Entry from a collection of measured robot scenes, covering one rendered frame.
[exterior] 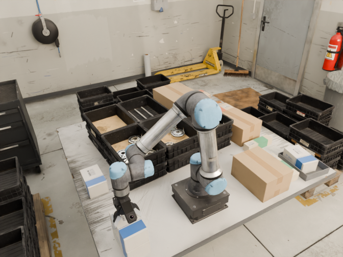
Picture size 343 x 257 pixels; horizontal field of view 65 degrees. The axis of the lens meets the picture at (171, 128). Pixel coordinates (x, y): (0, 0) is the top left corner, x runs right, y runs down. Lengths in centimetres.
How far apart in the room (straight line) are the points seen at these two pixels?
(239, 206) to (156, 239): 53
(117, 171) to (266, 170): 95
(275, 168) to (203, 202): 50
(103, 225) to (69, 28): 371
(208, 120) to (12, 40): 401
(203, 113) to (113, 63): 411
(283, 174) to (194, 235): 64
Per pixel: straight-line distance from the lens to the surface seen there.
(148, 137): 129
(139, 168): 121
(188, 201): 158
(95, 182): 179
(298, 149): 212
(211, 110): 114
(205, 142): 125
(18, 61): 490
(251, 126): 217
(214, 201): 159
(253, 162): 180
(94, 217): 171
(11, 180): 256
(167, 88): 265
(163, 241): 154
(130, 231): 137
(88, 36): 493
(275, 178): 172
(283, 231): 260
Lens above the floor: 196
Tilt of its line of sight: 32 degrees down
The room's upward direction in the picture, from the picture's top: 2 degrees counter-clockwise
